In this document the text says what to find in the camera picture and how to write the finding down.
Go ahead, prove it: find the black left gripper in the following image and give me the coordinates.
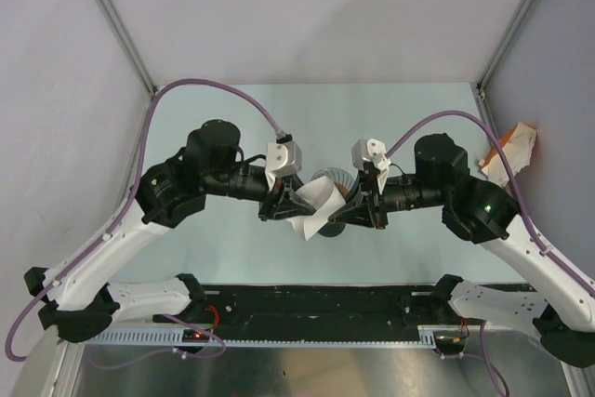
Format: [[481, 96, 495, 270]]
[[203, 162, 316, 220]]

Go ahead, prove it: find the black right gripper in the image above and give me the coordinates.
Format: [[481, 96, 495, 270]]
[[329, 167, 447, 230]]

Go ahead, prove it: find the smoked glass dripper cone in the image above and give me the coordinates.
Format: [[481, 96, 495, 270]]
[[311, 167, 355, 198]]

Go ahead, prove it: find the white paper coffee filter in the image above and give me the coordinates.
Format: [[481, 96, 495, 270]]
[[287, 177, 346, 241]]

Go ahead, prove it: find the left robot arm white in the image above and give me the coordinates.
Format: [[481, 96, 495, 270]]
[[24, 120, 314, 343]]

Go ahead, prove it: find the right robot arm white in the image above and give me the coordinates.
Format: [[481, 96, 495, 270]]
[[329, 134, 594, 368]]

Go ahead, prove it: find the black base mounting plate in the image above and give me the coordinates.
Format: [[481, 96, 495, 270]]
[[152, 283, 487, 341]]

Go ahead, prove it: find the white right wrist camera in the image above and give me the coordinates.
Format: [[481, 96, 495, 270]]
[[351, 139, 391, 193]]

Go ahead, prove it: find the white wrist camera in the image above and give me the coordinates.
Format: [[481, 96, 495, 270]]
[[351, 139, 391, 193], [264, 134, 303, 191]]

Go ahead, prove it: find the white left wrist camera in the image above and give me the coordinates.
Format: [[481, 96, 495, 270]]
[[264, 134, 303, 191]]

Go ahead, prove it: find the grey slotted cable duct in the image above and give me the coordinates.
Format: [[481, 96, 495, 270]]
[[87, 326, 436, 349]]

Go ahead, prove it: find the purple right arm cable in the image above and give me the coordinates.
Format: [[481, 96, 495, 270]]
[[383, 110, 595, 393]]

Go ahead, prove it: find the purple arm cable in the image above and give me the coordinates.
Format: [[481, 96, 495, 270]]
[[5, 78, 292, 368], [383, 110, 595, 393]]

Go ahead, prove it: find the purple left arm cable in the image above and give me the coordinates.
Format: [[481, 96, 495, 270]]
[[5, 78, 292, 368]]

